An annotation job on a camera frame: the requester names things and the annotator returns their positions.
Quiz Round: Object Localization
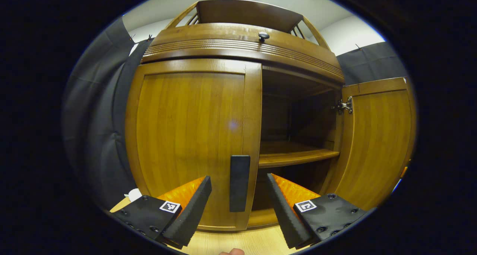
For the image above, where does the wooden double-door shoe cabinet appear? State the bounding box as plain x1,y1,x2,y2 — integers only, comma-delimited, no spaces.
125,0,417,231

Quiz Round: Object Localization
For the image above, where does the metal door hinge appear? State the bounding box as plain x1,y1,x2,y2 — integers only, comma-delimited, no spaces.
331,97,353,115

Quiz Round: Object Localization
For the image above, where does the black door handle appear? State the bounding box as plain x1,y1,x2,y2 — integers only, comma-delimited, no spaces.
229,155,251,213

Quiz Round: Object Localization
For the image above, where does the white soft toy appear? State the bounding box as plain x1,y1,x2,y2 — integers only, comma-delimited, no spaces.
124,188,142,203

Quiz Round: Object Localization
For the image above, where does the wooden inner cabinet shelf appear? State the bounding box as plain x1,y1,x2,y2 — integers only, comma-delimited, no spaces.
258,141,340,169

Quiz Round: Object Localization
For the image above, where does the wooden cabinet door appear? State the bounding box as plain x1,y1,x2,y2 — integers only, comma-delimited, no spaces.
125,59,263,231
327,77,417,211

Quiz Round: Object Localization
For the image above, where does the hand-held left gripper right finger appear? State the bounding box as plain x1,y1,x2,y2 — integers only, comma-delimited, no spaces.
266,173,370,250

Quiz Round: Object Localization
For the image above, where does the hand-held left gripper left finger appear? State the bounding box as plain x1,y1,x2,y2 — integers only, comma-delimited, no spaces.
110,176,212,250

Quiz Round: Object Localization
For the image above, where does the black backdrop cloth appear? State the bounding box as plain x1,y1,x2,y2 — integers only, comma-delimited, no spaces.
63,16,409,211

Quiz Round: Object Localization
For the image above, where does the wooden cabinet drawer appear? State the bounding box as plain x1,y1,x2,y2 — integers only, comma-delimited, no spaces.
142,23,345,85

